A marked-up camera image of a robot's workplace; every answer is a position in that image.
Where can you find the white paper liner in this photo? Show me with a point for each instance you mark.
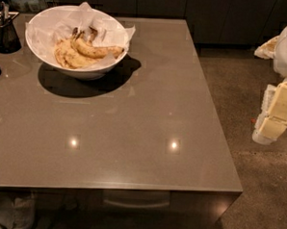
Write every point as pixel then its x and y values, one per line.
pixel 45 28

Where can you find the black mesh utensil holder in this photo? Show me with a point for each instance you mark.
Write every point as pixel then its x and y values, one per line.
pixel 9 40

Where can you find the white ceramic bowl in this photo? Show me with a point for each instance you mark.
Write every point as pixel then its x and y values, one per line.
pixel 79 41

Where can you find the white cloth under table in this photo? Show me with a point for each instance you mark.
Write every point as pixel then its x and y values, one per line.
pixel 17 211

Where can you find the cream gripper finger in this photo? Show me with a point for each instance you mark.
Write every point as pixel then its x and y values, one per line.
pixel 271 127
pixel 278 108

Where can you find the lower yellow banana bunch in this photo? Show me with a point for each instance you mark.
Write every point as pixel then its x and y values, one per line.
pixel 67 57

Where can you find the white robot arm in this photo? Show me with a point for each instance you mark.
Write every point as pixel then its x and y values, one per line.
pixel 275 49

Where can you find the metal drawer handle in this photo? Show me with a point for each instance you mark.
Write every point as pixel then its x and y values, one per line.
pixel 136 199

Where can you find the spotted yellow banana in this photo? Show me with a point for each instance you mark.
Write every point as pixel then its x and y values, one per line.
pixel 86 49

